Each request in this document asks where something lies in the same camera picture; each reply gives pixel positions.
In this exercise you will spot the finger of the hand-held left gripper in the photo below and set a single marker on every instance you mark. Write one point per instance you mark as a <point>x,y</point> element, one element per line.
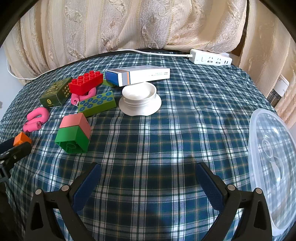
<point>5,145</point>
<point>19,150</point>

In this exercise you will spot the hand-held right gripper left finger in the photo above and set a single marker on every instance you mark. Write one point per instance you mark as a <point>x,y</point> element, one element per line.
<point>85,185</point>

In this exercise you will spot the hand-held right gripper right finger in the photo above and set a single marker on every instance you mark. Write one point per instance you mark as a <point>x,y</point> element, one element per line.
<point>210,185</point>

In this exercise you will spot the orange toy block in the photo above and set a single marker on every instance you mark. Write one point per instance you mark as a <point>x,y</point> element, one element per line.
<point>22,139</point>

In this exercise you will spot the pink foam hair curler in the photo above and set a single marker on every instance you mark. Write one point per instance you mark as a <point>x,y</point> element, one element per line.
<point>38,114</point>
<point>89,93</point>

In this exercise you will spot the pink toy block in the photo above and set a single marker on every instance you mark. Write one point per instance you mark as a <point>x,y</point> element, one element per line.
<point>76,121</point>

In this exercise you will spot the clear plastic container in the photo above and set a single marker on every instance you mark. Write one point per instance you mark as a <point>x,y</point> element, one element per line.
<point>272,162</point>

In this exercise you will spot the dark green soap box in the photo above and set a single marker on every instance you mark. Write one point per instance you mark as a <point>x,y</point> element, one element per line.
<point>56,92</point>

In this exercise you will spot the red toy brick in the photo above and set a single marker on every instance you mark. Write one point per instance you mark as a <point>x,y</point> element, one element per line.
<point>86,82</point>

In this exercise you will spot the white ceramic bowl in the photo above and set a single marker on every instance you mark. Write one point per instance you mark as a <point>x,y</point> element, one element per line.
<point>138,91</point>

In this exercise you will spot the blue and white carton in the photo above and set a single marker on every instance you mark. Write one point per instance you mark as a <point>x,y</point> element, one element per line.
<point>143,74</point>

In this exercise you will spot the blue plaid tablecloth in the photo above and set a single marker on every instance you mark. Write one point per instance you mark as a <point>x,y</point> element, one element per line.
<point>150,143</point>

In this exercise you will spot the white topped heater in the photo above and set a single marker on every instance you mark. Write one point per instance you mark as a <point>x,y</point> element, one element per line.
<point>281,89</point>

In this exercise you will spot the white power strip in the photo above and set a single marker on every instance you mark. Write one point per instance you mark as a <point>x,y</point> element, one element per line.
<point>210,59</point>

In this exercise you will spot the cream patterned curtain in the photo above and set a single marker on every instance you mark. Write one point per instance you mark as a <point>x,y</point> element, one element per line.
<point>115,25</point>

